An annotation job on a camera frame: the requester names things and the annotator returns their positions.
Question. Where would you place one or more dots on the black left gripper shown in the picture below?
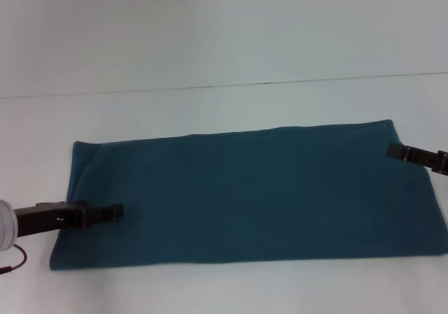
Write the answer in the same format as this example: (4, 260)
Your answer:
(49, 219)

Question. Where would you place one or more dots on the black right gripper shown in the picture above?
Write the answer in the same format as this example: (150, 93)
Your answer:
(442, 162)

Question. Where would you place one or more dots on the teal t-shirt with FREE print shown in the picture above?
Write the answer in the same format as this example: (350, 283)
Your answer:
(245, 195)

